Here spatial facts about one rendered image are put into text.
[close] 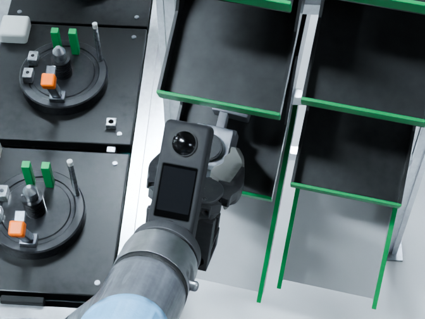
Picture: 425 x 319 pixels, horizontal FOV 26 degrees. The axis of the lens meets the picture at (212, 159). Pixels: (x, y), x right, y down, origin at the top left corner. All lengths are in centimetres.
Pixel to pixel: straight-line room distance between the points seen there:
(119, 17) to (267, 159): 56
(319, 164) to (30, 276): 45
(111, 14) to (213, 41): 62
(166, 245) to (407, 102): 30
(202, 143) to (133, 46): 67
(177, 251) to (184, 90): 20
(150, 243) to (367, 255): 47
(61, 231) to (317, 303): 40
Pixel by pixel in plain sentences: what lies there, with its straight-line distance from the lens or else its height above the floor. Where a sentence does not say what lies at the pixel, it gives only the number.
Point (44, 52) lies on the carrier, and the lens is 152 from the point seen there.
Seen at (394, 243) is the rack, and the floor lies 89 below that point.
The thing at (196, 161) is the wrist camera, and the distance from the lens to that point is 88.
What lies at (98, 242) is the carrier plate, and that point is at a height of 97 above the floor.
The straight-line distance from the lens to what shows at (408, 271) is 145.
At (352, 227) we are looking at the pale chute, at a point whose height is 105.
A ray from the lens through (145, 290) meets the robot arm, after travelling 79.
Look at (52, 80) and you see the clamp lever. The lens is 137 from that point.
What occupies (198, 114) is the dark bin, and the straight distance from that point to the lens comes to 112.
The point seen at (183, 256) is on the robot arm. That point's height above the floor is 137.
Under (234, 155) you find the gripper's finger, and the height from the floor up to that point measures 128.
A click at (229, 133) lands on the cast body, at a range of 103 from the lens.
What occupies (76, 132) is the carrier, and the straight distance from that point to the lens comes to 143.
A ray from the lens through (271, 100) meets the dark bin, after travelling 97.
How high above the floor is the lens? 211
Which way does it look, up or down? 55 degrees down
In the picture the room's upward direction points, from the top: straight up
